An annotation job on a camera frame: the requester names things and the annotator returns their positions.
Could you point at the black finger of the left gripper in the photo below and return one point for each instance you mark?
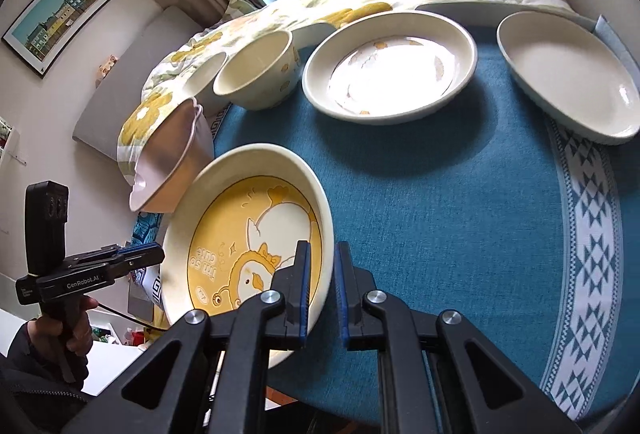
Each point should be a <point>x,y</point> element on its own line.
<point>144,255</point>

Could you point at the plain cream green-rim plate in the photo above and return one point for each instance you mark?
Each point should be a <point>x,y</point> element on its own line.
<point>571,74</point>

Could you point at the blue patterned tablecloth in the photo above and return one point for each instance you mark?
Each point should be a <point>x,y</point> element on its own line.
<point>490,208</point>

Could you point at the grey headboard cushion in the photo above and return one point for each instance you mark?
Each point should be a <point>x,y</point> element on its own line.
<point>119,93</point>

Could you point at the floral striped duvet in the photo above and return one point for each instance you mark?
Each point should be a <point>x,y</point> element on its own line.
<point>165,87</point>

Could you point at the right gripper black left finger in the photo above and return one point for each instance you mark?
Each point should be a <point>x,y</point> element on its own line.
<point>290,325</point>

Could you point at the yellow duck pattern plate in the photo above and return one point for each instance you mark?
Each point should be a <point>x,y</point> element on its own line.
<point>238,224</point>

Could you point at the small cream bowl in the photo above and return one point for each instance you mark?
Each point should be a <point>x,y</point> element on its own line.
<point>204,74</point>

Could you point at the framed city picture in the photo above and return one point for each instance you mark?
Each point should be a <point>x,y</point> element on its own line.
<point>45,27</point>

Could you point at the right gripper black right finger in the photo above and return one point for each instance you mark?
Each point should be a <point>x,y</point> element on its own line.
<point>358,329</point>

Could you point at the cream plate with duck print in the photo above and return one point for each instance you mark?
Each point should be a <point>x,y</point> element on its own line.
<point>390,68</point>

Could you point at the pink wavy-rim bowl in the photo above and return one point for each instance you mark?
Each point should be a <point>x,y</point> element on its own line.
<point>175,154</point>

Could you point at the person's left hand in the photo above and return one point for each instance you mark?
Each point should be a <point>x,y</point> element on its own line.
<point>45,332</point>

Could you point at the cream deep bowl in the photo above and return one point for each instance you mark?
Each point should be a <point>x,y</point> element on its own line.
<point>262,74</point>

